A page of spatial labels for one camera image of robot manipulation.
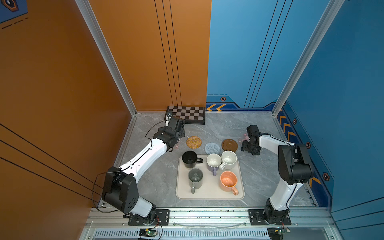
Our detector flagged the brown wooden round coaster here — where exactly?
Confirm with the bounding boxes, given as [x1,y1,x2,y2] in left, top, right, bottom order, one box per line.
[222,139,238,152]

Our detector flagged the woven rattan round coaster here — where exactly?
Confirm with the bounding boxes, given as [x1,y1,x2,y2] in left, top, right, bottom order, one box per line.
[186,136,202,149]

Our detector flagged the blue woven round coaster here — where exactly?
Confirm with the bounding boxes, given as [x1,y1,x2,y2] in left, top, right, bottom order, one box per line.
[205,143,221,155]

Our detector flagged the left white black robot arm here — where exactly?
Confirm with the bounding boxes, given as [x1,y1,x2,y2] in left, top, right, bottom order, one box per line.
[101,117,185,224]

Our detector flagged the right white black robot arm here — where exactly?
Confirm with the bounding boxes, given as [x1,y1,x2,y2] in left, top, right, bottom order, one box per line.
[241,125,315,226]

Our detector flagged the cream white mug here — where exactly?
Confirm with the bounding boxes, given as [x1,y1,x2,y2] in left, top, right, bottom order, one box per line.
[219,151,238,170]

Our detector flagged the black mug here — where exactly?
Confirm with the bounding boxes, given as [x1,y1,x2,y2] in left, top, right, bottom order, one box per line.
[182,151,204,169]

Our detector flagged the black white chessboard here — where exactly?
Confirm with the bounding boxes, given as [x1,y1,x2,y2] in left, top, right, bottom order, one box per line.
[164,106,206,125]

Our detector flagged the orange peach mug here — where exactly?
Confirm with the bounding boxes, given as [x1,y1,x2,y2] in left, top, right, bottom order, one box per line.
[220,171,239,196]

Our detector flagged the grey green mug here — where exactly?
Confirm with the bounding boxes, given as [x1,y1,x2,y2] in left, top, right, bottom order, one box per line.
[188,169,204,194]

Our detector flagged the beige rectangular serving tray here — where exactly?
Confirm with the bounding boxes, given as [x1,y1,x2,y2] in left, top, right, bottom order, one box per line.
[176,157,245,200]

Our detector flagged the left green circuit board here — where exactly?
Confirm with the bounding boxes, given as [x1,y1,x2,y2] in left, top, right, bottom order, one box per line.
[139,228,158,239]

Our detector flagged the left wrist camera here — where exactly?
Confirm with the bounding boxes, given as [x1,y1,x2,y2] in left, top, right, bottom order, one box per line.
[166,112,173,127]

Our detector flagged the white mug purple handle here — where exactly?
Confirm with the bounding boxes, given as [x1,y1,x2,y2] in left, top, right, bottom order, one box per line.
[206,154,222,176]

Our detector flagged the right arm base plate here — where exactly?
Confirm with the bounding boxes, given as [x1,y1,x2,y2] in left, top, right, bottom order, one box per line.
[248,209,292,226]

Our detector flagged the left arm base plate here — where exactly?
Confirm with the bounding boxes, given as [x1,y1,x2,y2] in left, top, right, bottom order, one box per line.
[128,209,170,226]

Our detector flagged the aluminium front frame rail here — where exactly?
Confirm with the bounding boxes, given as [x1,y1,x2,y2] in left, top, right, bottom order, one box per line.
[80,207,343,240]

